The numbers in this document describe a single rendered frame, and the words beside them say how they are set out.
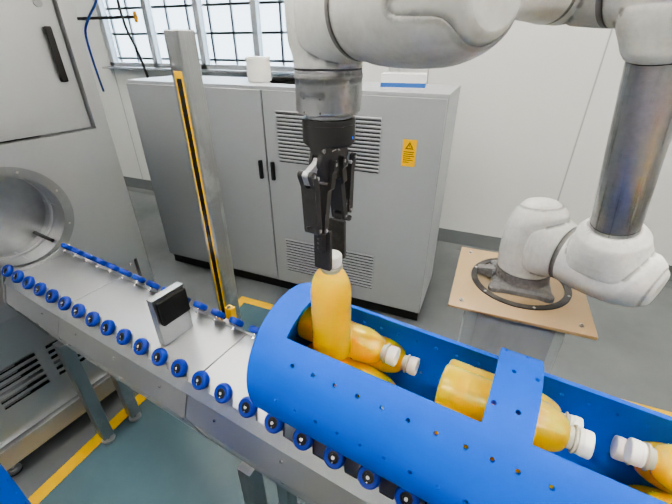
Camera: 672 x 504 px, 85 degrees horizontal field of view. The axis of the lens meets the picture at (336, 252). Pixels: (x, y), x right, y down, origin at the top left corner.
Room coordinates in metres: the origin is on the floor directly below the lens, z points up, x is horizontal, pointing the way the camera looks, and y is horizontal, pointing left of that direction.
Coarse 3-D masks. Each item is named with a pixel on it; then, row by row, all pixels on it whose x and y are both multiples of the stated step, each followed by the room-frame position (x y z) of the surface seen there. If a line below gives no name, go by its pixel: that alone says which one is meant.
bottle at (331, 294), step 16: (320, 272) 0.53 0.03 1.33; (336, 272) 0.52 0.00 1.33; (320, 288) 0.51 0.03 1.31; (336, 288) 0.51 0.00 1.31; (320, 304) 0.50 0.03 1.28; (336, 304) 0.50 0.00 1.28; (320, 320) 0.50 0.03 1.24; (336, 320) 0.50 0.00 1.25; (320, 336) 0.50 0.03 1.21; (336, 336) 0.50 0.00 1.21; (320, 352) 0.51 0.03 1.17; (336, 352) 0.50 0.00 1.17
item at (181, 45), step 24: (168, 48) 1.16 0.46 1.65; (192, 48) 1.17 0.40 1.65; (192, 72) 1.16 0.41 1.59; (192, 96) 1.15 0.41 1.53; (192, 120) 1.14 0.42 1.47; (192, 144) 1.15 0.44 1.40; (192, 168) 1.16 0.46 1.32; (216, 168) 1.19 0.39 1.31; (216, 192) 1.17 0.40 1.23; (216, 216) 1.16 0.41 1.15; (216, 240) 1.14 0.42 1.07; (216, 264) 1.15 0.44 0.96; (216, 288) 1.16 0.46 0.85
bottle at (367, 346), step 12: (300, 324) 0.61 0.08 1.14; (360, 324) 0.60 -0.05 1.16; (300, 336) 0.61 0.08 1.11; (360, 336) 0.56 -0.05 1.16; (372, 336) 0.56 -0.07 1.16; (360, 348) 0.54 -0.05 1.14; (372, 348) 0.54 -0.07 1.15; (384, 348) 0.54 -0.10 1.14; (360, 360) 0.54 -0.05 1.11; (372, 360) 0.53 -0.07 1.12; (384, 360) 0.53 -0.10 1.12
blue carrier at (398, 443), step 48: (288, 336) 0.51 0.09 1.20; (432, 336) 0.58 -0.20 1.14; (288, 384) 0.45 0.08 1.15; (336, 384) 0.42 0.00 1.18; (384, 384) 0.40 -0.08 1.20; (432, 384) 0.56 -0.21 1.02; (528, 384) 0.37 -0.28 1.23; (576, 384) 0.45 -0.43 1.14; (336, 432) 0.39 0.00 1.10; (384, 432) 0.36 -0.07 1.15; (432, 432) 0.34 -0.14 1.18; (480, 432) 0.32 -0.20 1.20; (528, 432) 0.31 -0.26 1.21; (624, 432) 0.41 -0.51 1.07; (432, 480) 0.30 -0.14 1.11; (480, 480) 0.28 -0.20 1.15; (528, 480) 0.27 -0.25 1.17; (576, 480) 0.26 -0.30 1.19; (624, 480) 0.37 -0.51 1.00
